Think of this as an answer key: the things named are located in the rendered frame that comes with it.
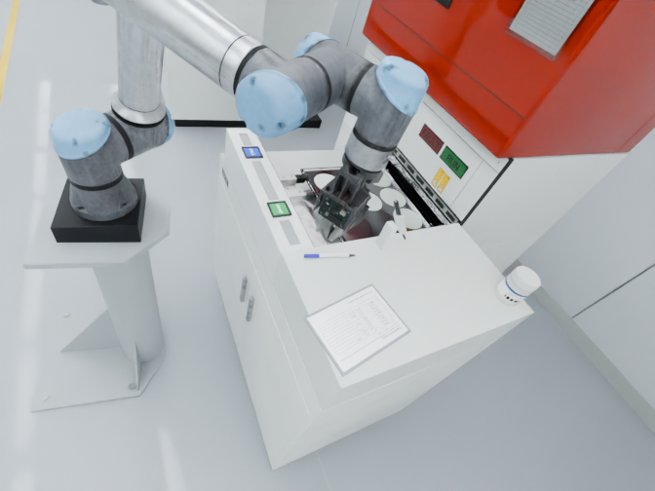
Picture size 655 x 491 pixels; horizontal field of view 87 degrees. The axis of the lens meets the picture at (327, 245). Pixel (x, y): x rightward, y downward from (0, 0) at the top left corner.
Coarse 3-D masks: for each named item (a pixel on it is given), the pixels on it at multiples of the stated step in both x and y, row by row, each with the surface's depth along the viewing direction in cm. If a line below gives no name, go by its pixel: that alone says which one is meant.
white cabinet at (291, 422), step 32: (224, 192) 130; (224, 224) 138; (224, 256) 148; (256, 256) 105; (224, 288) 160; (256, 288) 110; (256, 320) 115; (256, 352) 122; (288, 352) 92; (480, 352) 113; (256, 384) 130; (288, 384) 95; (416, 384) 109; (256, 416) 140; (288, 416) 100; (320, 416) 81; (352, 416) 104; (384, 416) 148; (288, 448) 106
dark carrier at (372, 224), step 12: (312, 180) 118; (372, 192) 123; (384, 204) 121; (408, 204) 125; (372, 216) 114; (384, 216) 116; (420, 216) 121; (360, 228) 109; (372, 228) 110; (408, 228) 115; (420, 228) 117; (348, 240) 104
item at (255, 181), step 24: (240, 144) 111; (240, 168) 107; (264, 168) 106; (240, 192) 111; (264, 192) 99; (264, 216) 93; (288, 216) 95; (264, 240) 96; (288, 240) 90; (264, 264) 99
